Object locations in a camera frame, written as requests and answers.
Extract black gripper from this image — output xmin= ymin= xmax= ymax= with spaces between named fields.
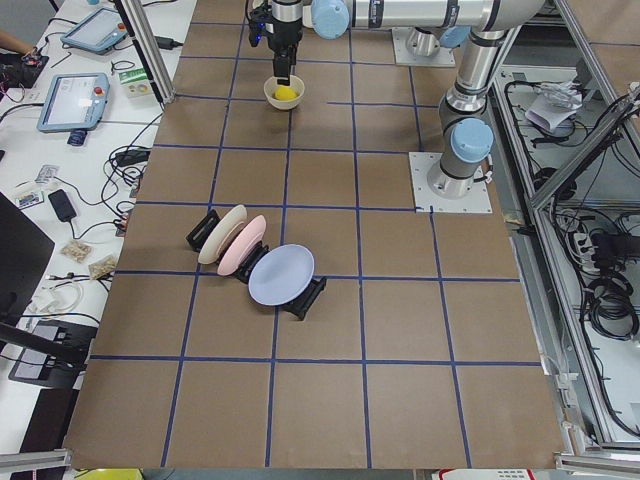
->
xmin=268 ymin=18 xmax=303 ymax=86

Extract yellow lemon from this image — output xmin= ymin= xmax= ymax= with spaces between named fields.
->
xmin=273 ymin=85 xmax=299 ymax=102

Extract cream bowl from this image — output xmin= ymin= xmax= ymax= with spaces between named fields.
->
xmin=263 ymin=75 xmax=305 ymax=111

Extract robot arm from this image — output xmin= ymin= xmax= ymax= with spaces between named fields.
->
xmin=244 ymin=0 xmax=543 ymax=178

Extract green white carton box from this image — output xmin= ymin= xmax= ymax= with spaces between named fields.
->
xmin=118 ymin=68 xmax=153 ymax=98

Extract cream plate in rack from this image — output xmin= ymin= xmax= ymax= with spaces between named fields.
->
xmin=198 ymin=204 xmax=247 ymax=265

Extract pink plate in rack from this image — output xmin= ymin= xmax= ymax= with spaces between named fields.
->
xmin=217 ymin=215 xmax=267 ymax=276

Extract blue teach pendant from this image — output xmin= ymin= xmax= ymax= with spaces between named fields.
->
xmin=37 ymin=73 xmax=110 ymax=133
xmin=61 ymin=8 xmax=127 ymax=54

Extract light blue plate in rack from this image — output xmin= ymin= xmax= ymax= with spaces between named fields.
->
xmin=248 ymin=244 xmax=315 ymax=306

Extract black dish rack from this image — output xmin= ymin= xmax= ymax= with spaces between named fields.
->
xmin=186 ymin=204 xmax=327 ymax=320

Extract black smartphone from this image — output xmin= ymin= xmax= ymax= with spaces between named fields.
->
xmin=48 ymin=189 xmax=77 ymax=222

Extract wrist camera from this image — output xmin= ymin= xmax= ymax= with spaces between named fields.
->
xmin=245 ymin=1 xmax=273 ymax=48

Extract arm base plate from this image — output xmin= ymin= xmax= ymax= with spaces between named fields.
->
xmin=408 ymin=152 xmax=493 ymax=214
xmin=391 ymin=27 xmax=455 ymax=68

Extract aluminium frame post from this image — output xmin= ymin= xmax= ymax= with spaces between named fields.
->
xmin=114 ymin=0 xmax=175 ymax=106

